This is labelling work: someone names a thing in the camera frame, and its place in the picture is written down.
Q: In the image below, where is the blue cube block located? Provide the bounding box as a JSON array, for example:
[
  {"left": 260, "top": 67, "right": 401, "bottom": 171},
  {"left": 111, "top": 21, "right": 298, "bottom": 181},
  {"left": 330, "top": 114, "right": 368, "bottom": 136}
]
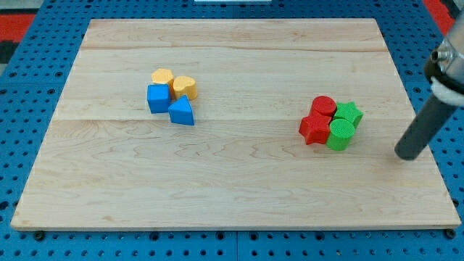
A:
[{"left": 146, "top": 84, "right": 171, "bottom": 114}]

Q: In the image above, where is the green circle block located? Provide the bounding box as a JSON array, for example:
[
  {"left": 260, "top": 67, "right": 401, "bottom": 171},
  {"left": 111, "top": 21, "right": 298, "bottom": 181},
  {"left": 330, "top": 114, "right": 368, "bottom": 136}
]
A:
[{"left": 326, "top": 119, "right": 355, "bottom": 151}]

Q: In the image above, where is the yellow heart block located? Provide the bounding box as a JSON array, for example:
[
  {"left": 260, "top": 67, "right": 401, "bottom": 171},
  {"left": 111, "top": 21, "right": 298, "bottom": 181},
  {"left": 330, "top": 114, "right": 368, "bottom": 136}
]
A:
[{"left": 173, "top": 76, "right": 198, "bottom": 100}]

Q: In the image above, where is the red star block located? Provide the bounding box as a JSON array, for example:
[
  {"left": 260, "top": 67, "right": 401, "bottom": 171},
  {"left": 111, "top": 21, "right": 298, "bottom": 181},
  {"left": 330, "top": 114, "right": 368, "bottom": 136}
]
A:
[{"left": 299, "top": 112, "right": 331, "bottom": 145}]

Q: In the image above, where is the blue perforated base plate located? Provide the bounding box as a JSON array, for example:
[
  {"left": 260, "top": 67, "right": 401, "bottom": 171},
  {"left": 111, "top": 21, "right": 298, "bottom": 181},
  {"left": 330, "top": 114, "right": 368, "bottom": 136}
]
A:
[{"left": 1, "top": 0, "right": 463, "bottom": 260}]

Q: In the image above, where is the wooden board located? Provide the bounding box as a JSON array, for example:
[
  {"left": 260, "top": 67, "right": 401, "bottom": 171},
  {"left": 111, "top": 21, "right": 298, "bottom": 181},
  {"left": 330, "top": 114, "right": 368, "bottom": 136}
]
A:
[{"left": 11, "top": 18, "right": 461, "bottom": 231}]

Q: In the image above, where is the green star block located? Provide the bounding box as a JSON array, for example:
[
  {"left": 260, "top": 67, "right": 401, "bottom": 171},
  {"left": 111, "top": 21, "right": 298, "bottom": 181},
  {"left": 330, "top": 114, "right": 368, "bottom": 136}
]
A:
[{"left": 333, "top": 101, "right": 364, "bottom": 128}]

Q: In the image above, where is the yellow pentagon block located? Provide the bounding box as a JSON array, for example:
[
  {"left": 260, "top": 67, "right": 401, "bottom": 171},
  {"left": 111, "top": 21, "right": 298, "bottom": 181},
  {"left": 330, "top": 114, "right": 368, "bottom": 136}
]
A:
[{"left": 151, "top": 68, "right": 175, "bottom": 88}]

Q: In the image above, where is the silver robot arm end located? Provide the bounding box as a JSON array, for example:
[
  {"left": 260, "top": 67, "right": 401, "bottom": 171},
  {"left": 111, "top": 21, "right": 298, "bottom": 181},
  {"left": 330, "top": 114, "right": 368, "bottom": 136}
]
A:
[{"left": 424, "top": 9, "right": 463, "bottom": 107}]

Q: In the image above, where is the red circle block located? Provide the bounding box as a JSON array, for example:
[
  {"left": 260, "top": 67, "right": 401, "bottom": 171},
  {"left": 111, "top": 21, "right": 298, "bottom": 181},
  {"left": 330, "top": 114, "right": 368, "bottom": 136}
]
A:
[{"left": 310, "top": 96, "right": 336, "bottom": 117}]

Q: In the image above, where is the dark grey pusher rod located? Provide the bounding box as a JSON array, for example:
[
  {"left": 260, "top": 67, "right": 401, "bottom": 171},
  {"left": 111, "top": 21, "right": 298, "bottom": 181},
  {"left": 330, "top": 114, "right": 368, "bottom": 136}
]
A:
[{"left": 394, "top": 94, "right": 457, "bottom": 160}]

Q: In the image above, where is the blue triangle block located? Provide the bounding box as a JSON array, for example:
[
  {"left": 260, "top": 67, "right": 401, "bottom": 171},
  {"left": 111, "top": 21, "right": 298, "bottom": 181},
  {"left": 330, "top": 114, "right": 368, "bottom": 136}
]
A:
[{"left": 168, "top": 95, "right": 194, "bottom": 125}]

